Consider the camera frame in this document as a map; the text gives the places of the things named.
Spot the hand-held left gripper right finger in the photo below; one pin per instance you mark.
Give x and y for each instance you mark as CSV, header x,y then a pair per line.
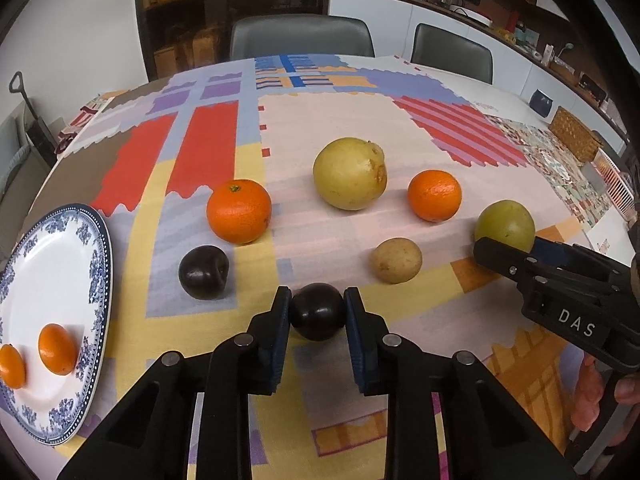
x,y
356,345

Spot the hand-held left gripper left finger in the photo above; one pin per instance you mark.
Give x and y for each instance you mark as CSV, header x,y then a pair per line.
x,y
280,345

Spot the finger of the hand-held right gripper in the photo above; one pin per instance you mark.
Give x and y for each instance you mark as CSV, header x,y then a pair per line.
x,y
500,256
550,252

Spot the green round fruit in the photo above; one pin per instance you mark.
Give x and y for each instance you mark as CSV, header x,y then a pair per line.
x,y
504,222

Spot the dark purple plum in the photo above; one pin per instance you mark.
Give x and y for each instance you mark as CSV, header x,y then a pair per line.
x,y
204,271
317,311

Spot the small brown potato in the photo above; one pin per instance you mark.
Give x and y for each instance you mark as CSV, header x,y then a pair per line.
x,y
396,260

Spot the large yellow pear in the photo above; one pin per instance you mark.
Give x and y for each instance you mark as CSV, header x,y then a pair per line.
x,y
350,174

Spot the blue and white plate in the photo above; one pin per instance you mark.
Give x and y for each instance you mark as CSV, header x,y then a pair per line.
x,y
45,280

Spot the person's right hand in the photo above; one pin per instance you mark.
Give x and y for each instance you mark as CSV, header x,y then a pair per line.
x,y
585,395

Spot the large orange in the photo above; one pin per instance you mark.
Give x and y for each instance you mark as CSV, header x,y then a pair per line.
x,y
434,195
239,212

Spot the white slatted rack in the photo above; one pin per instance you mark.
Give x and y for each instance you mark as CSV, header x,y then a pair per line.
x,y
614,182

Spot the wicker basket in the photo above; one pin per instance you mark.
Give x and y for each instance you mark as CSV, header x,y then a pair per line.
x,y
575,132

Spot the narrow grey chair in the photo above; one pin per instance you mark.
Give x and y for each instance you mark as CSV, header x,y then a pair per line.
x,y
450,52

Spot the colourful patchwork tablecloth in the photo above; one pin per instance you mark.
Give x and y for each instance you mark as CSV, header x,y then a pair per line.
x,y
325,120

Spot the small orange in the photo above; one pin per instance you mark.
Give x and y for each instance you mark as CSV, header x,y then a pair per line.
x,y
11,372
57,349

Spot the white sideboard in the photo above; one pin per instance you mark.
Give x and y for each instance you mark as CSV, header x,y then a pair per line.
x,y
390,15

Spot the wide grey chair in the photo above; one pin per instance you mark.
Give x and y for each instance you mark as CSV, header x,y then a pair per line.
x,y
300,37

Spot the black upright vacuum cleaner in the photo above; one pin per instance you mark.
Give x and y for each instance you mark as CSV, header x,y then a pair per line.
x,y
35,125

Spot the dark glass cabinet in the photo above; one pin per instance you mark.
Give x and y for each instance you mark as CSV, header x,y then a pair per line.
x,y
200,10

